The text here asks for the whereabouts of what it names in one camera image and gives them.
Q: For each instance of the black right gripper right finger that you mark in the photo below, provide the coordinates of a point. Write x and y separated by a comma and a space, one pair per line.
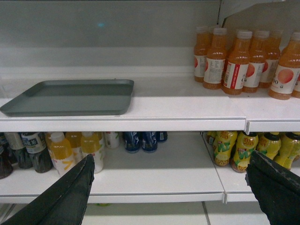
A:
276, 188

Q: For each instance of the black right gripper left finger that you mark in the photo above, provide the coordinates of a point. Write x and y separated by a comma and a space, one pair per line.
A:
64, 202

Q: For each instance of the grey rectangular serving tray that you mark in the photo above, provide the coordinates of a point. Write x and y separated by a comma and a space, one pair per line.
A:
72, 98

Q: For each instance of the yellow lemon tea bottle right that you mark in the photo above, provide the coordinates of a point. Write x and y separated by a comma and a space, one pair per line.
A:
289, 150

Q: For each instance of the yellow lemon tea bottle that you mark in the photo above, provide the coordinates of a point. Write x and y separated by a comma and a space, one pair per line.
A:
289, 150
223, 145
245, 145

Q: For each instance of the yellow juice bottle front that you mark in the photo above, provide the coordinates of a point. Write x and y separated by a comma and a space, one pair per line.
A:
62, 153

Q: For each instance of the yellow juice bottle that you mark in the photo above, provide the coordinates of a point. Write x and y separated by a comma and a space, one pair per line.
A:
90, 145
62, 153

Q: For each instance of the yellow lemon tea bottle middle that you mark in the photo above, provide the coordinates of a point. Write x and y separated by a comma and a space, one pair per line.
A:
245, 145

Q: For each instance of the yellow juice bottle middle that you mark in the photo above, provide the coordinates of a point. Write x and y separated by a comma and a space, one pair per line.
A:
90, 145

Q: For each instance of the dark tea bottle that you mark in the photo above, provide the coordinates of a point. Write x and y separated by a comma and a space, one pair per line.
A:
36, 147

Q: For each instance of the dark cola bottle left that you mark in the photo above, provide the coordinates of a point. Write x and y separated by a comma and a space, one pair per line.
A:
6, 168

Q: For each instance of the yellow lemon tea bottle left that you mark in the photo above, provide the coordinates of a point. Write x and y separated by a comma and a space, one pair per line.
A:
223, 145

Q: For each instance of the blue drink bottle left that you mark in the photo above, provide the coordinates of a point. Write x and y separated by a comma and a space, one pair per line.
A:
132, 141

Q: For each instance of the orange juice bottle peach label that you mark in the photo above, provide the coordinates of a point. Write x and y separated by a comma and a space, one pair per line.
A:
257, 60

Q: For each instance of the orange juice bottle red label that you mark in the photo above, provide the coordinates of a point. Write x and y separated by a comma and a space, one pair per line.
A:
238, 62

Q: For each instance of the orange juice bottle white label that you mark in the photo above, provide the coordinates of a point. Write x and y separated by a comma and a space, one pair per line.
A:
216, 56

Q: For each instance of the white upper shelf board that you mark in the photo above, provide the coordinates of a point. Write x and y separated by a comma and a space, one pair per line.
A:
177, 104

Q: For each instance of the orange juice bottle back right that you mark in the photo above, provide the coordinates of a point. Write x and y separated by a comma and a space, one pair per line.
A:
272, 57

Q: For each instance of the orange juice bottle back left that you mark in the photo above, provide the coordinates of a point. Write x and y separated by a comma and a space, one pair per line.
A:
200, 52

